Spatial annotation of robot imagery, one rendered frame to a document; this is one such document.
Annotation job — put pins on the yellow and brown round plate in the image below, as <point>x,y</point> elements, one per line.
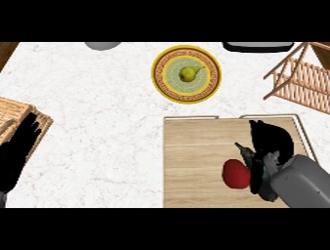
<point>168,81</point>

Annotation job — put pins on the wooden tiered shelf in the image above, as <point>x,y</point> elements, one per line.
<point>311,88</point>

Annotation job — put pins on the yellow-green pear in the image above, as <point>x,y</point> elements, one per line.
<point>187,74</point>

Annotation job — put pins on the grey round object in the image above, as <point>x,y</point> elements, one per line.
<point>102,45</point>

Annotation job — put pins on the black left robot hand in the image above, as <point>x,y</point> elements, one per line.
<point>9,162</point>

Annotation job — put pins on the pale wooden tray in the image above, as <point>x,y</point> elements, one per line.
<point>196,162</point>

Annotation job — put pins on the red tomato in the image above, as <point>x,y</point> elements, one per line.
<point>235,175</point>

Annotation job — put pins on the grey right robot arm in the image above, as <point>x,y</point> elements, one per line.
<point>311,185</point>

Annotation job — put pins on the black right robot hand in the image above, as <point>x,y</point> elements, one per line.
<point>272,140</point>

